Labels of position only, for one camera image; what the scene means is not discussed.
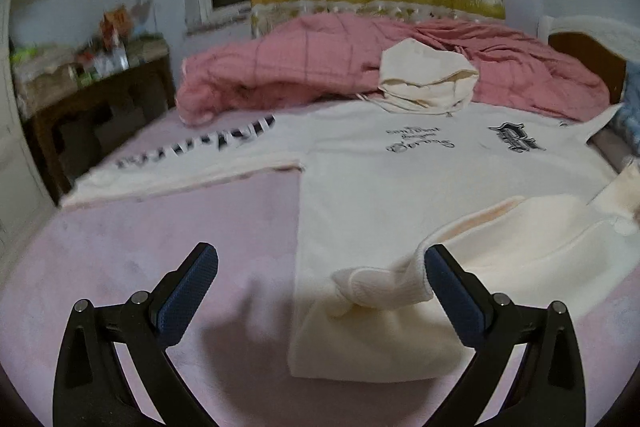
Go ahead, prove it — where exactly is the desk clutter pile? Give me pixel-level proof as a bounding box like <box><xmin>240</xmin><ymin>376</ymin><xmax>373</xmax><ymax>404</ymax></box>
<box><xmin>10</xmin><ymin>5</ymin><xmax>169</xmax><ymax>84</ymax></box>

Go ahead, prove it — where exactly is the cream printed hoodie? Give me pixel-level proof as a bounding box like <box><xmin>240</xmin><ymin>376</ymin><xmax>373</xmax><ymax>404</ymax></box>
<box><xmin>60</xmin><ymin>37</ymin><xmax>640</xmax><ymax>383</ymax></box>

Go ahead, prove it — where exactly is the pink plaid quilt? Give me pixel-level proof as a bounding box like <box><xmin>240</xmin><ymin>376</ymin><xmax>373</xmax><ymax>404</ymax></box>
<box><xmin>176</xmin><ymin>13</ymin><xmax>610</xmax><ymax>126</ymax></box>

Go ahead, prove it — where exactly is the dark wooden desk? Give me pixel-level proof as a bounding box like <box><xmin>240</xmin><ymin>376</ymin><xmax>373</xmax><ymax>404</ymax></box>
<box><xmin>23</xmin><ymin>53</ymin><xmax>176</xmax><ymax>202</ymax></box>

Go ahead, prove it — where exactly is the blue grey clothing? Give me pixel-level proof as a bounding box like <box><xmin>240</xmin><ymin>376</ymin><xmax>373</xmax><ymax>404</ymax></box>
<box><xmin>612</xmin><ymin>62</ymin><xmax>640</xmax><ymax>156</ymax></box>

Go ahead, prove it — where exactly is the brown wooden headboard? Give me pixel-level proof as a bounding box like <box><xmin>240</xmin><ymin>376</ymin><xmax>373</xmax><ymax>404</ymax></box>
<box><xmin>548</xmin><ymin>32</ymin><xmax>627</xmax><ymax>104</ymax></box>

